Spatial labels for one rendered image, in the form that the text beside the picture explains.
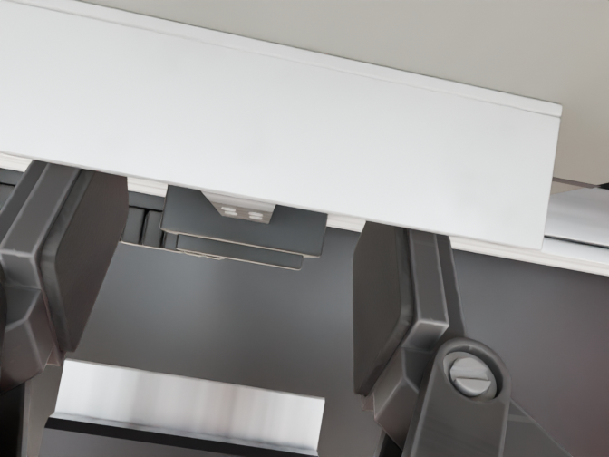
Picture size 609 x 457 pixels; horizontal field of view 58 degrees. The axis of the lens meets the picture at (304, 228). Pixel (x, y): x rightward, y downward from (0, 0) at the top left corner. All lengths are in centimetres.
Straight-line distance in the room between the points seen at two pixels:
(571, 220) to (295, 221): 25
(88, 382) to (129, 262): 51
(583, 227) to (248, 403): 38
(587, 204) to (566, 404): 38
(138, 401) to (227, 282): 50
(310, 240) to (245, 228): 5
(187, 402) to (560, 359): 67
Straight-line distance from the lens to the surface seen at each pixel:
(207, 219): 40
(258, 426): 23
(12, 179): 65
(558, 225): 52
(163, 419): 23
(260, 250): 41
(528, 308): 81
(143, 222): 60
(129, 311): 74
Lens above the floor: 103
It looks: 4 degrees down
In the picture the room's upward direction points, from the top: 170 degrees counter-clockwise
